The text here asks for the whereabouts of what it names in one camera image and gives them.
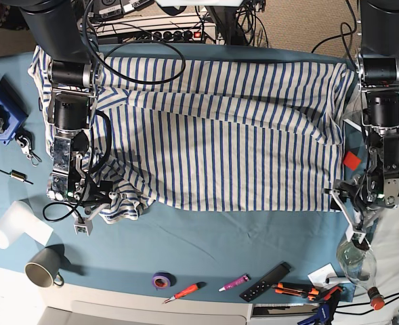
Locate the teal table cloth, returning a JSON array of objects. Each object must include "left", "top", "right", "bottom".
[{"left": 0, "top": 53, "right": 347, "bottom": 303}]

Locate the black power strip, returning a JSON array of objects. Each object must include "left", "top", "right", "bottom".
[{"left": 128, "top": 30, "right": 205, "bottom": 43}]

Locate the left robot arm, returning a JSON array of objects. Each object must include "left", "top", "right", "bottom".
[{"left": 324, "top": 1, "right": 399, "bottom": 251}]

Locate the black remote control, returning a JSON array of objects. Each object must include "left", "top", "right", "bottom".
[{"left": 239, "top": 262, "right": 292, "bottom": 303}]

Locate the red cube block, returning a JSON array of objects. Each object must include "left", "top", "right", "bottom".
[{"left": 343, "top": 152, "right": 361, "bottom": 171}]

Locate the white folded paper sheet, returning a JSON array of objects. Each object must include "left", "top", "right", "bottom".
[{"left": 343, "top": 118, "right": 366, "bottom": 154}]

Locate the blue box with black knob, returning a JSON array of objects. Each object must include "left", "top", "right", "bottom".
[{"left": 0, "top": 85, "right": 28, "bottom": 146}]

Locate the red utility knife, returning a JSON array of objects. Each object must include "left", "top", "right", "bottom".
[{"left": 163, "top": 282, "right": 207, "bottom": 304}]

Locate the white marker pen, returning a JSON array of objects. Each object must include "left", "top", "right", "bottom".
[{"left": 325, "top": 276, "right": 350, "bottom": 285}]

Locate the clear glass bottle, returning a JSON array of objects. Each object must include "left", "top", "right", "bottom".
[{"left": 336, "top": 236, "right": 385, "bottom": 311}]

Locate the pink tube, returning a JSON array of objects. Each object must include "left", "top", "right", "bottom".
[{"left": 218, "top": 274, "right": 250, "bottom": 292}]

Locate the metal carabiner clip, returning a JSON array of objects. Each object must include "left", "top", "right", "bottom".
[{"left": 15, "top": 134, "right": 42, "bottom": 167}]

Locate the blue black clamp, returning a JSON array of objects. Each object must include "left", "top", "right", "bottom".
[{"left": 297, "top": 286, "right": 343, "bottom": 325}]

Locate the purple tape roll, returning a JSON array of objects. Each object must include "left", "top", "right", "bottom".
[{"left": 152, "top": 272, "right": 172, "bottom": 290}]

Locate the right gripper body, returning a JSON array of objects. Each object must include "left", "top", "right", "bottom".
[{"left": 72, "top": 179, "right": 142, "bottom": 237}]

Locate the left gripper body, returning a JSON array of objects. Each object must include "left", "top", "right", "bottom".
[{"left": 322, "top": 175, "right": 381, "bottom": 244}]

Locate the grey ceramic mug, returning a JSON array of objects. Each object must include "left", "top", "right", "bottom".
[{"left": 24, "top": 247, "right": 64, "bottom": 288}]

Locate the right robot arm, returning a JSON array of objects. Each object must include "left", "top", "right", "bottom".
[{"left": 14, "top": 1, "right": 150, "bottom": 232}]

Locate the blue white striped T-shirt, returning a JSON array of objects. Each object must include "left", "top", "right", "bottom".
[{"left": 28, "top": 45, "right": 358, "bottom": 225}]

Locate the orange black box cutter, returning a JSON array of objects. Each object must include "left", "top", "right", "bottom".
[{"left": 272, "top": 282, "right": 320, "bottom": 301}]

